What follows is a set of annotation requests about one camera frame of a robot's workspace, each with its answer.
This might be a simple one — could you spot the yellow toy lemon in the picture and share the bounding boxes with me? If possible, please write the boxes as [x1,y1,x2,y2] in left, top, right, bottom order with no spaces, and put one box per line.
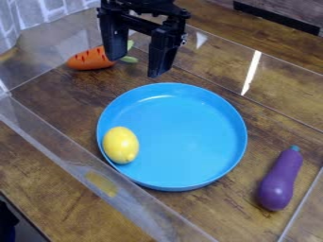
[103,127,139,164]

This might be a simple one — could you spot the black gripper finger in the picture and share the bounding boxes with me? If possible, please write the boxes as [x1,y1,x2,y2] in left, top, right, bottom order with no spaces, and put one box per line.
[149,26,185,78]
[98,8,129,61]

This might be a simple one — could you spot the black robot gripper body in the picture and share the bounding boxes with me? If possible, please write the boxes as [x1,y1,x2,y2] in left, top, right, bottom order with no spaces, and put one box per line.
[98,0,191,36]

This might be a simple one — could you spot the purple toy eggplant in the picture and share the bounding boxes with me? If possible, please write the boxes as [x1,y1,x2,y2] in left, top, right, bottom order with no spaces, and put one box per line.
[258,145,304,211]

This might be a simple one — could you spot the white patterned curtain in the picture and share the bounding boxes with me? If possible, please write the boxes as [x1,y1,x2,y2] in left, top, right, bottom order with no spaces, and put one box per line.
[0,0,101,55]

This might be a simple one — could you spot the round blue tray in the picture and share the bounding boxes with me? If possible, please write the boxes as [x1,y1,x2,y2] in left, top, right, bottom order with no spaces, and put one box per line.
[97,83,248,191]

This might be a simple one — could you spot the clear acrylic enclosure wall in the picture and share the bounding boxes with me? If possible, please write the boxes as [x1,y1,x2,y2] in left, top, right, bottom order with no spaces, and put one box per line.
[0,0,323,242]

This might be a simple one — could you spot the orange toy carrot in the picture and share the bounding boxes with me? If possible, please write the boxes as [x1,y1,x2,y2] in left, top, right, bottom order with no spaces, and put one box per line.
[66,45,118,71]

